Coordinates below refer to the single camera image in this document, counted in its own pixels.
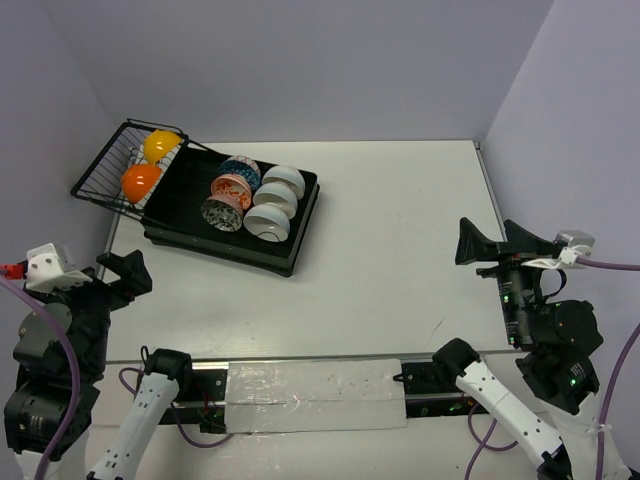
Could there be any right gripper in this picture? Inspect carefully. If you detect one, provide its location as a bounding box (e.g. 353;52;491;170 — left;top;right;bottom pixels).
453;213;552;342

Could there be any orange floral bowl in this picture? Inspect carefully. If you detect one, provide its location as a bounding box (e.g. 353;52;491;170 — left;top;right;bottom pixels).
211;174;253;210

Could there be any blue patterned bowl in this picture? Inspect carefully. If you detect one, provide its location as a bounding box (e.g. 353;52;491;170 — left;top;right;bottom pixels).
219;155;262;192

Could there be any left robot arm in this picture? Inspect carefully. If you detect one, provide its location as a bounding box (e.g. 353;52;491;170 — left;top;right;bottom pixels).
1;243;196;479

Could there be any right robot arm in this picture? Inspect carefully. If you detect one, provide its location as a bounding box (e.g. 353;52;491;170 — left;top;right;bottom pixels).
433;217;639;479

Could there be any black drainer tray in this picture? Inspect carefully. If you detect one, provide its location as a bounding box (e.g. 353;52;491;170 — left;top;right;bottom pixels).
140;141;320;277

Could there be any white taped sheet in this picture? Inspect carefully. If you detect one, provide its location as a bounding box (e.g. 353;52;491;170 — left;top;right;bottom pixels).
224;359;407;434

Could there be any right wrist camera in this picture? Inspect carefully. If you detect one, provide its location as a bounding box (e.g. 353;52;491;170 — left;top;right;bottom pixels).
523;230;595;270

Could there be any black wire dish rack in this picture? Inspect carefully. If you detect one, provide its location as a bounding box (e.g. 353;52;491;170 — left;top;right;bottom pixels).
70;118;214;221

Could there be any black mounting rail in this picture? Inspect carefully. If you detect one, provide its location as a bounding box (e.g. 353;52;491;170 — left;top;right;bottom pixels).
160;362;486;434

